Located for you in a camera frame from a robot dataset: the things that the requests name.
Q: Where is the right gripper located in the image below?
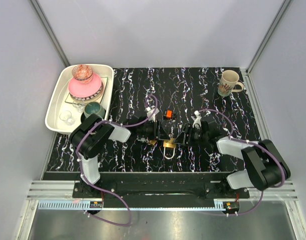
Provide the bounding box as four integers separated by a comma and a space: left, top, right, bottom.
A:
173, 123, 209, 148

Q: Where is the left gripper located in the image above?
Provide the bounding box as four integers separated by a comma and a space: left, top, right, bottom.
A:
137, 120, 170, 141

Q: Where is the small brass padlock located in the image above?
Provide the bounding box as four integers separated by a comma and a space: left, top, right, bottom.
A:
149, 140, 157, 146

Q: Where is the orange black padlock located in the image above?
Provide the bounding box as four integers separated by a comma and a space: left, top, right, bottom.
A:
163, 110, 176, 120

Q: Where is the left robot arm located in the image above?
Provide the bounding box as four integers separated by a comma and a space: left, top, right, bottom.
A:
69, 113, 171, 198

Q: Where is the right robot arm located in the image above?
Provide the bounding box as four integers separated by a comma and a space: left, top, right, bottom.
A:
174, 121, 291, 198

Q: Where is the cream seashell mug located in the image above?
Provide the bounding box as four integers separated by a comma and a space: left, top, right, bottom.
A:
217, 70, 244, 97

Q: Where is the patterned plate stack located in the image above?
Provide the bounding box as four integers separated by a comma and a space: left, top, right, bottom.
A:
64, 77, 108, 104

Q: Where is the green ceramic cup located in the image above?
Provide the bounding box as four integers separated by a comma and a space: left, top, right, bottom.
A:
84, 101, 105, 119

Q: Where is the pink upturned bowl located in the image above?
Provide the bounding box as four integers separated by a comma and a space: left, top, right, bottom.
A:
68, 73, 102, 98

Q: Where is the clear drinking glass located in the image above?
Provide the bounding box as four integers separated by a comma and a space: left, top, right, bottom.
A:
60, 110, 75, 126

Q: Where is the red patterned small bowl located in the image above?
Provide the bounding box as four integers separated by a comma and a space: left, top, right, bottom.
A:
72, 64, 93, 82

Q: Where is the white plastic tray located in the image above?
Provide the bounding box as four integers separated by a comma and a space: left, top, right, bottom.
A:
45, 64, 114, 135

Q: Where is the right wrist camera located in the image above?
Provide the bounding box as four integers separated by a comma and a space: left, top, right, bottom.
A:
192, 110, 201, 130

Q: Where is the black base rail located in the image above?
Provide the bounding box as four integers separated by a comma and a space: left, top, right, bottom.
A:
72, 171, 251, 208

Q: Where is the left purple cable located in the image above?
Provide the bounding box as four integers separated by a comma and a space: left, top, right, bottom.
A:
76, 94, 158, 227

